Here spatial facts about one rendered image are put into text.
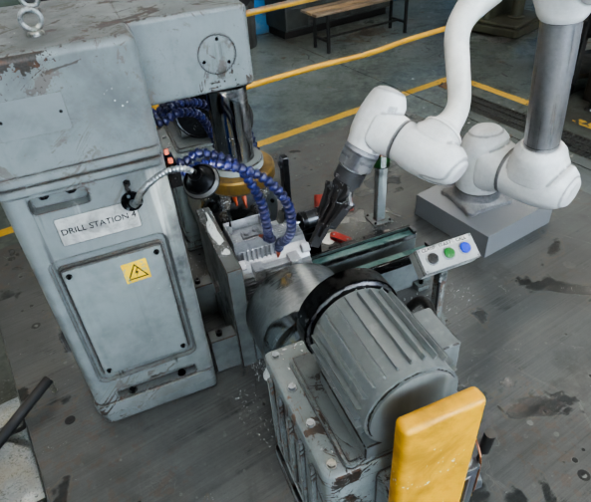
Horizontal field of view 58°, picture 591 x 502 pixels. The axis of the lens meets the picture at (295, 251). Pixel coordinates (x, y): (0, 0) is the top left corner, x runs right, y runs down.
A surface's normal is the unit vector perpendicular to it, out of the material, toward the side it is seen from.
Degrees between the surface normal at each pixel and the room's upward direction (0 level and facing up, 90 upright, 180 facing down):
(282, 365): 0
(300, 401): 0
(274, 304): 35
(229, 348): 90
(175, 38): 90
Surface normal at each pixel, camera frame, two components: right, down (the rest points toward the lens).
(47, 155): 0.39, 0.55
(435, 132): -0.11, -0.40
